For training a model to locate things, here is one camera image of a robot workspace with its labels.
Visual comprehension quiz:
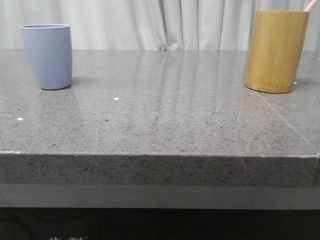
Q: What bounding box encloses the white curtain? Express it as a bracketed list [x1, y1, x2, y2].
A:
[0, 0, 309, 51]

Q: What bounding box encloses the blue plastic cup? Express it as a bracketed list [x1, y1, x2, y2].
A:
[19, 24, 73, 90]

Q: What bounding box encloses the bamboo cylindrical holder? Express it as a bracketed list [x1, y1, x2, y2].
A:
[245, 10, 310, 94]

